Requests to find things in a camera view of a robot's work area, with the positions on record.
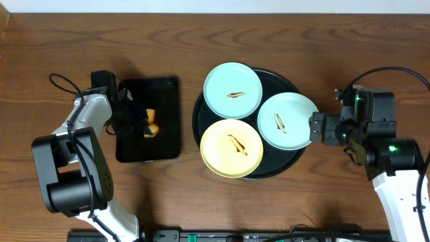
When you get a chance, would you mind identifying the black rectangular tray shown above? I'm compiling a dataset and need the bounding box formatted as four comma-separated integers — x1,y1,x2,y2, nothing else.
116,76,181,163

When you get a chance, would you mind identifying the yellow plate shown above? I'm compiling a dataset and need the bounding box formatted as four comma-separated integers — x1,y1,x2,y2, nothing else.
200,119,263,178

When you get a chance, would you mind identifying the black round tray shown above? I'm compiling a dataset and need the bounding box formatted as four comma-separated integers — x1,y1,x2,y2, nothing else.
192,69,305,179

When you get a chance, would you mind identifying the pale green plate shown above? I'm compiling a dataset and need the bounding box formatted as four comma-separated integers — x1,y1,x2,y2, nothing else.
257,92,318,151

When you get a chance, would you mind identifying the light blue plate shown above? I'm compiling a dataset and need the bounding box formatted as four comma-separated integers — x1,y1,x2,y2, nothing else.
203,63,263,119

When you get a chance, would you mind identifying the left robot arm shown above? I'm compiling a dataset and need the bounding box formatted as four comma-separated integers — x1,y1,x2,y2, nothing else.
32,70,150,241

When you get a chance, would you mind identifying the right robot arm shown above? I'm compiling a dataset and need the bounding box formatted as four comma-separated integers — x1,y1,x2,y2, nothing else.
309,85,429,241

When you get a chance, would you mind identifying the yellow green scrub sponge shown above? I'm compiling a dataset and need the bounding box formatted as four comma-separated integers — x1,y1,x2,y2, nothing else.
144,109,159,138

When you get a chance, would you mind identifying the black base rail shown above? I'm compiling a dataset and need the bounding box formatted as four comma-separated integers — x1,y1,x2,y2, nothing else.
66,229,394,242

